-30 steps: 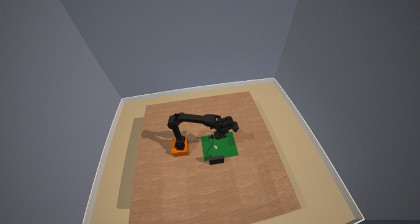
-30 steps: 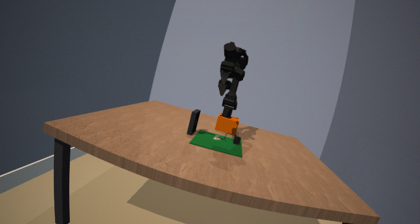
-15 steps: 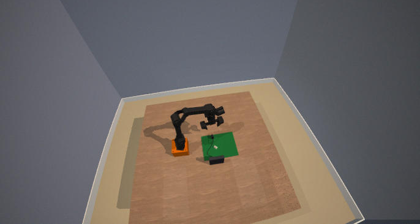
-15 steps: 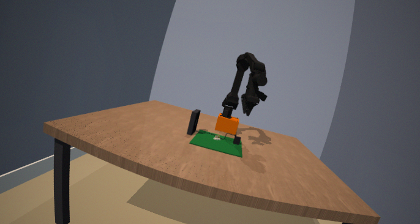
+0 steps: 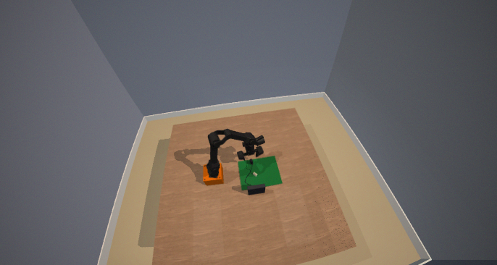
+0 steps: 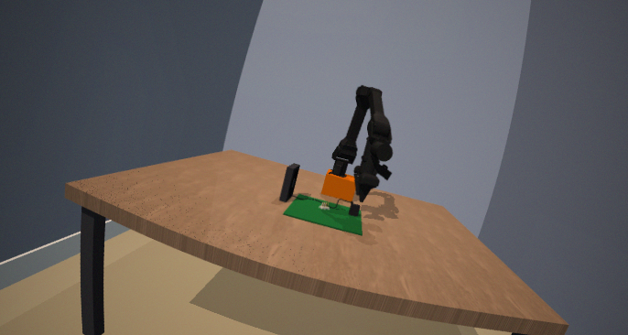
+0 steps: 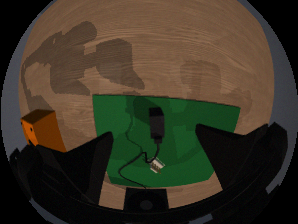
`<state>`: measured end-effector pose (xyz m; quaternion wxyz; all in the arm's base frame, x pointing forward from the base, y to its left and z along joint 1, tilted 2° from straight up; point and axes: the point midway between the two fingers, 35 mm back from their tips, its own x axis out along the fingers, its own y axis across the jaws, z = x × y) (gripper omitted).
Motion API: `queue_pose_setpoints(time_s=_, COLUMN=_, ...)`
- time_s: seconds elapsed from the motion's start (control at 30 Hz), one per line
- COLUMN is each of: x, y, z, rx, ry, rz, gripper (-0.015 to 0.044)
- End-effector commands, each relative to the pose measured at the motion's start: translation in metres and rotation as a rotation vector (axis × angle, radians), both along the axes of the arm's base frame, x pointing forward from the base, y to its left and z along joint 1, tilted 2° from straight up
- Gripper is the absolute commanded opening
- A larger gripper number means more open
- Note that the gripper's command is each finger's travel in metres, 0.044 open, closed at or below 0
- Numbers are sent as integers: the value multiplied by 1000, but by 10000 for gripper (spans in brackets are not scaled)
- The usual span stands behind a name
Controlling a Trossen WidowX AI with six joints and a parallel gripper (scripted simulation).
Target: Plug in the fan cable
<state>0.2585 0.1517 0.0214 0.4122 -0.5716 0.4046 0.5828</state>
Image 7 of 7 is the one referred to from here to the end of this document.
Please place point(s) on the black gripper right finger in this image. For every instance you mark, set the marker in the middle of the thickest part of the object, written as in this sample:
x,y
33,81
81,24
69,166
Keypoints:
x,y
227,151

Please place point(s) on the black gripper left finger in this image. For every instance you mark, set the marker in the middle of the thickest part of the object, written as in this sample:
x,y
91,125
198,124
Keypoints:
x,y
84,166

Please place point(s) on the green circuit board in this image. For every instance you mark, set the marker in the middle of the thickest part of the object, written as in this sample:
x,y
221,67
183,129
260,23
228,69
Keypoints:
x,y
181,159

